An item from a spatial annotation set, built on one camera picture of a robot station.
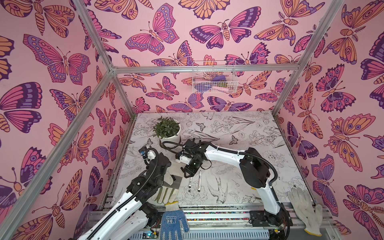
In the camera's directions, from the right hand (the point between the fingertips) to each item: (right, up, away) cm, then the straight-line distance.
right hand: (187, 171), depth 86 cm
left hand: (-11, +13, -11) cm, 20 cm away
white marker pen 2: (+7, -8, -2) cm, 11 cm away
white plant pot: (-7, +18, -11) cm, 22 cm away
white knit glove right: (+61, -14, -8) cm, 63 cm away
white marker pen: (+2, -5, -1) cm, 6 cm away
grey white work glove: (-10, -10, -4) cm, 15 cm away
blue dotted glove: (-7, -20, -13) cm, 25 cm away
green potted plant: (-12, +26, +1) cm, 28 cm away
